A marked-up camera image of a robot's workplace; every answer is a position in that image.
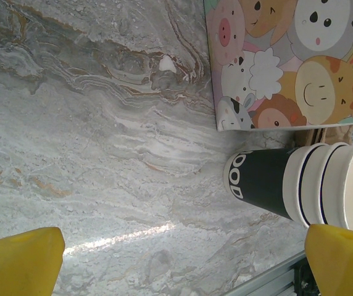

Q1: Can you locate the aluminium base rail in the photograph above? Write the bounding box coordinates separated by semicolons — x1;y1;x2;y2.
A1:
219;249;353;296

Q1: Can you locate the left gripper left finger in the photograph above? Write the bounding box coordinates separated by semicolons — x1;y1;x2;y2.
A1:
0;227;65;296

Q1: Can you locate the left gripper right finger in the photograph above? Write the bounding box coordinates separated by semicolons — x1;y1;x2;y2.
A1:
305;224;353;296

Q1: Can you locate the cartoon animal paper bag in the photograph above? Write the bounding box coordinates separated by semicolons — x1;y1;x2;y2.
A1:
203;0;353;133

